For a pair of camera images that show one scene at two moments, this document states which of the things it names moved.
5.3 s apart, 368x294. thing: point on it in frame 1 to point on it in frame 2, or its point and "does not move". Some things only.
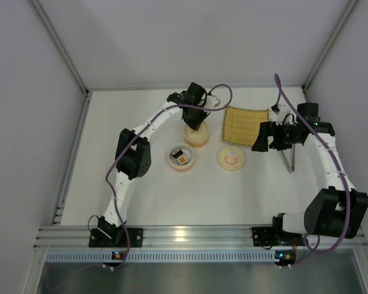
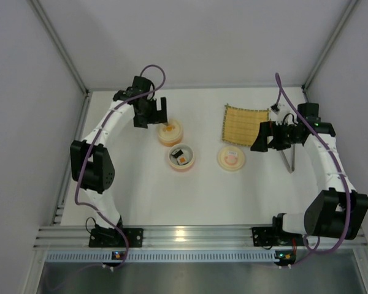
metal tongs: (290, 168) does not move
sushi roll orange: (182, 160) does not move
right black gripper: (272, 136) does not move
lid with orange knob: (199, 134) to (173, 130)
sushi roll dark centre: (176, 153) does not move
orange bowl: (196, 143) to (169, 137)
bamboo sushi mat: (241, 126) does not move
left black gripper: (194, 116) to (154, 113)
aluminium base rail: (184, 237) does not move
